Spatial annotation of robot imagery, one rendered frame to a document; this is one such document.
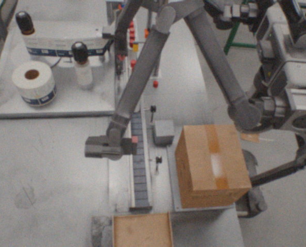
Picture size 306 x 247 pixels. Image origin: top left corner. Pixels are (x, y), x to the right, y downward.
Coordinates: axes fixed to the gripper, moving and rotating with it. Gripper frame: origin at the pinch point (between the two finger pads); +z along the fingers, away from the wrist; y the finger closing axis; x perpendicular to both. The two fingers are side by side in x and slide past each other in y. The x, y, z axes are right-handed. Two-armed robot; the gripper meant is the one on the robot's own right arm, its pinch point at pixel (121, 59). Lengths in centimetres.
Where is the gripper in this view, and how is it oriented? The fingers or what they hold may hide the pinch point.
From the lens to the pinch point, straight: 157.6
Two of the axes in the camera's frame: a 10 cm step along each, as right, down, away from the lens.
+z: -0.8, 5.4, 8.4
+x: 9.9, -0.3, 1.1
